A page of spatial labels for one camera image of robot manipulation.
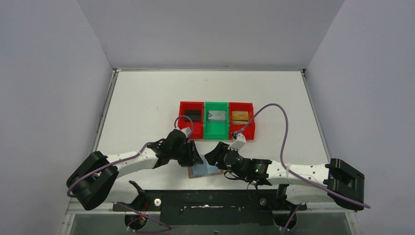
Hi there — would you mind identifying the tan leather card holder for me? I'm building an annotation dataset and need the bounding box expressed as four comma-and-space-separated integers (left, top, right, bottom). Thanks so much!
188, 155, 224, 179

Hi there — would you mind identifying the green plastic bin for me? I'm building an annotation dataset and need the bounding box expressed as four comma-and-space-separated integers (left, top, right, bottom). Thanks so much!
203, 102, 230, 140

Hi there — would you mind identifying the red bin with black card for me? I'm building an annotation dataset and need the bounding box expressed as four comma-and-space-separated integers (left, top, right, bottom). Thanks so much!
176, 101, 205, 140

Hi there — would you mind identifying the red bin with gold cards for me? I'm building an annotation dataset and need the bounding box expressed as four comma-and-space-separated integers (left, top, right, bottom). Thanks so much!
228, 102, 256, 141

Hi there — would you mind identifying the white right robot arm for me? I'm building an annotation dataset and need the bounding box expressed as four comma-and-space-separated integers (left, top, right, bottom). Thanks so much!
205, 140, 370, 211

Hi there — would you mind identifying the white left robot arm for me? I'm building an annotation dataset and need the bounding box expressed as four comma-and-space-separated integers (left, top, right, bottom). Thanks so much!
66, 127, 204, 211

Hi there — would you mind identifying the black card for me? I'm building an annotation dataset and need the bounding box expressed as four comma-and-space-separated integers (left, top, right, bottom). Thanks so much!
184, 110, 202, 122

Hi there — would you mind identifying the silver card stack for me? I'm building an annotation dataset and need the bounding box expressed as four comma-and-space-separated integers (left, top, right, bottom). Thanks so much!
207, 110, 226, 122

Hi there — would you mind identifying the gold card stack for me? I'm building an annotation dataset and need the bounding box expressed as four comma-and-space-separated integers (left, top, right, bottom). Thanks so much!
231, 111, 250, 125

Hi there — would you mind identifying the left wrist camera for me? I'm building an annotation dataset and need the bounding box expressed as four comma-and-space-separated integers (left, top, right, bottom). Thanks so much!
177, 127, 192, 138

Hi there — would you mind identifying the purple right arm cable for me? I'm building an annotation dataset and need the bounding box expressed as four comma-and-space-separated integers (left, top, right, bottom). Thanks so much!
232, 103, 371, 235

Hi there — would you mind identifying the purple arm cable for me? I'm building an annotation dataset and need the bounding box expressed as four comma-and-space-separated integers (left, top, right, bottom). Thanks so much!
232, 103, 371, 235
66, 115, 194, 233

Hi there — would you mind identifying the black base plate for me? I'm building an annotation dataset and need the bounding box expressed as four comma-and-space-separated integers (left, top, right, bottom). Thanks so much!
113, 189, 307, 229

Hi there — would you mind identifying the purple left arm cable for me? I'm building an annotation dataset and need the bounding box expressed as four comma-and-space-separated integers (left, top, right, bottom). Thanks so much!
66, 115, 194, 233

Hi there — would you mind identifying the aluminium frame rail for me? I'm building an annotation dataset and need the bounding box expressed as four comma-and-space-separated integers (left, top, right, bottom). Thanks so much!
303, 191, 354, 213

